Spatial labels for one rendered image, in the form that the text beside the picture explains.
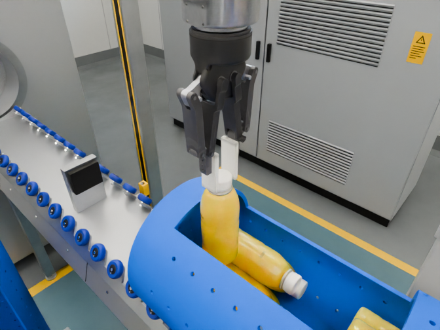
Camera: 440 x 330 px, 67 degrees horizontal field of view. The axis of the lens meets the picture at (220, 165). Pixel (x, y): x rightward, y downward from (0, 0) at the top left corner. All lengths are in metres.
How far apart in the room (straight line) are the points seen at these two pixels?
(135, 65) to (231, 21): 0.83
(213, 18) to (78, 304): 1.83
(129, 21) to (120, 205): 0.57
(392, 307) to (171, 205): 0.42
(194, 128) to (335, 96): 1.80
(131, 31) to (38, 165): 0.58
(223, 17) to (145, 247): 0.39
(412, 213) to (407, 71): 1.10
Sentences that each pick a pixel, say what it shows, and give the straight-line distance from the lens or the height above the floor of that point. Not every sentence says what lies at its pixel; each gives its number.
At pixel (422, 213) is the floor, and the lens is 2.75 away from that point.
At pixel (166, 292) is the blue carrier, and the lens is 0.58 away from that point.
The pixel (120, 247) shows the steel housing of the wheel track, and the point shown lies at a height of 0.93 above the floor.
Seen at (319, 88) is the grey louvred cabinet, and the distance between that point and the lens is 2.22.
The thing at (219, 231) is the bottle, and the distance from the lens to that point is 0.56.
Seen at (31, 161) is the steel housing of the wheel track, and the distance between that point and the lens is 1.40.
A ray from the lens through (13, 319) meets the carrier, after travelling 1.56.
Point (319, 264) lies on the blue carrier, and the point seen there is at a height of 1.08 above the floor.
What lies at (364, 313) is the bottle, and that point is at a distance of 0.62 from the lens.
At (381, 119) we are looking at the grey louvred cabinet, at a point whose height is 0.74.
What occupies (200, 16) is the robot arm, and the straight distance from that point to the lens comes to 0.39.
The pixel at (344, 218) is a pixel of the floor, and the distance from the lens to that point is 2.47.
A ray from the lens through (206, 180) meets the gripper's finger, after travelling 0.51.
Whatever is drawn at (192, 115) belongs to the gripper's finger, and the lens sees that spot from 0.41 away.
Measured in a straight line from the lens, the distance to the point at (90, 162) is 1.02.
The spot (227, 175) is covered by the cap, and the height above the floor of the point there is 1.31.
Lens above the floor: 1.62
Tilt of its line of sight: 35 degrees down
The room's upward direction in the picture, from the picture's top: straight up
